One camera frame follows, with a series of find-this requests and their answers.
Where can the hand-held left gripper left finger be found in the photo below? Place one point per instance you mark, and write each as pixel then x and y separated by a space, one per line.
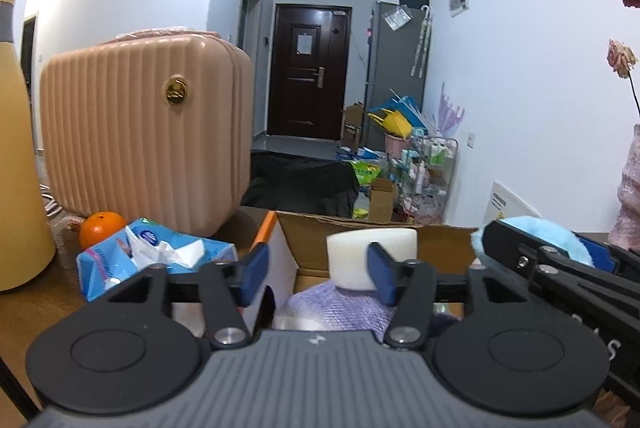
pixel 255 268

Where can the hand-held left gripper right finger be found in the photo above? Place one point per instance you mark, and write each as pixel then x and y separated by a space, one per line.
pixel 382 278

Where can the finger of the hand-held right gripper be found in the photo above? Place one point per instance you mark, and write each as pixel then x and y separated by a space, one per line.
pixel 505 243
pixel 607 260

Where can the white sponge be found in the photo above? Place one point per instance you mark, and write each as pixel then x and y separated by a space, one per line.
pixel 350 258

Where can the light blue plush toy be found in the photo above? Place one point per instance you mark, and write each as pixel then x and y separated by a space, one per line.
pixel 545 230

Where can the purple knit pouch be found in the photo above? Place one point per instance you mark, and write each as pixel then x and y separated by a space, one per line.
pixel 345 313

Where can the red printed cardboard box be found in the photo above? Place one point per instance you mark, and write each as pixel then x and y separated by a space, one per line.
pixel 310 248

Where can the white board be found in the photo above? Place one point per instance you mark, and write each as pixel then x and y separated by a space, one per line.
pixel 505 203

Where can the pink textured vase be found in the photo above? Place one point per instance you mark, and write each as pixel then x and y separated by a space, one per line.
pixel 627 208

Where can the small open cardboard box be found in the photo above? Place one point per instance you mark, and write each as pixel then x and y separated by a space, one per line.
pixel 382 203

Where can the green printed bag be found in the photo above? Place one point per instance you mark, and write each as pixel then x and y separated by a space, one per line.
pixel 367 173

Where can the pink bucket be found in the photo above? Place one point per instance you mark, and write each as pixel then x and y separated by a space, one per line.
pixel 395 145

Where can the blue tissue pack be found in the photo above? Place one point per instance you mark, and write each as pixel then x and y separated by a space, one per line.
pixel 100 268

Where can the brown cardboard box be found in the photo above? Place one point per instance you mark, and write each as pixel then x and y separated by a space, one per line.
pixel 352 125

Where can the yellow bag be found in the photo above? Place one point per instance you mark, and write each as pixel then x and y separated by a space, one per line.
pixel 397 123

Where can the orange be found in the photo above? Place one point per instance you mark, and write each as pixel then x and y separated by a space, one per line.
pixel 97 230

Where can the dark brown entrance door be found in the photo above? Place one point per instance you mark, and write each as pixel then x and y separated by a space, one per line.
pixel 300 108

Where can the blue paper bags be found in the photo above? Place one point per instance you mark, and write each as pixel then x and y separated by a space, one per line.
pixel 407 108

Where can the pink ribbed suitcase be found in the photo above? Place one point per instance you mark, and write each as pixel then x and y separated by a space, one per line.
pixel 125 148

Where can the clear snack packet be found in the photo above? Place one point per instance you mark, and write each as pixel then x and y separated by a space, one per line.
pixel 67 233

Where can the grey refrigerator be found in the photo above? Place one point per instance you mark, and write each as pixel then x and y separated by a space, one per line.
pixel 385 73

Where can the grey framed side door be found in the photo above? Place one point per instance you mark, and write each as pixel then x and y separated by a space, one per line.
pixel 249 58

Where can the folded white umbrella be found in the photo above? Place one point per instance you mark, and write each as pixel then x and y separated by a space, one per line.
pixel 422 43

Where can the white paper on door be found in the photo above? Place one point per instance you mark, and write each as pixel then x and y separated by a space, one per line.
pixel 305 44

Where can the clear plastic packet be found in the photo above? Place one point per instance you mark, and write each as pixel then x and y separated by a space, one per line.
pixel 397 18

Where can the yellow thermos jug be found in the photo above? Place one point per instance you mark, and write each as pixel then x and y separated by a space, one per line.
pixel 20 183

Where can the white wall socket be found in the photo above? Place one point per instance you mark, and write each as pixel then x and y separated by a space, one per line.
pixel 471 139

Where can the purple wall decoration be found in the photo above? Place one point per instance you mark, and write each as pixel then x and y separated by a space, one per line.
pixel 450 108

